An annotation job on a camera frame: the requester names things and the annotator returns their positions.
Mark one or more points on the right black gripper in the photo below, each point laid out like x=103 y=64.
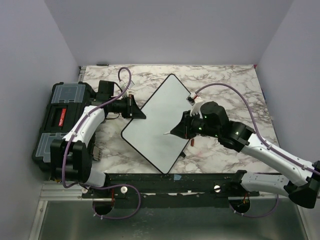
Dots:
x=183 y=129

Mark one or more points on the black framed whiteboard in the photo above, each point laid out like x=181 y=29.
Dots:
x=163 y=111

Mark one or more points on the black plastic toolbox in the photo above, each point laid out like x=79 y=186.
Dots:
x=67 y=104

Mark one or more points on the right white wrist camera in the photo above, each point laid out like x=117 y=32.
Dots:
x=196 y=102

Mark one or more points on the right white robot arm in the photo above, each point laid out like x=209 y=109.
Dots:
x=298 y=179

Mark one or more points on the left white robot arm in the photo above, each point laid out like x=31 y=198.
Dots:
x=71 y=157

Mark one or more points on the black mounting rail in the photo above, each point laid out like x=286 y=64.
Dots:
x=180 y=190

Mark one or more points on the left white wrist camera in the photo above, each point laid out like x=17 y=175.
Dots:
x=123 y=86

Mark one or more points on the brown marker cap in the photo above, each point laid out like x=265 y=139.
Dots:
x=192 y=142

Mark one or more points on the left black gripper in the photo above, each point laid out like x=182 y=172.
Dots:
x=133 y=111

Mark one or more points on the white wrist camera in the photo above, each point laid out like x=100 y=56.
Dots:
x=123 y=86
x=196 y=102

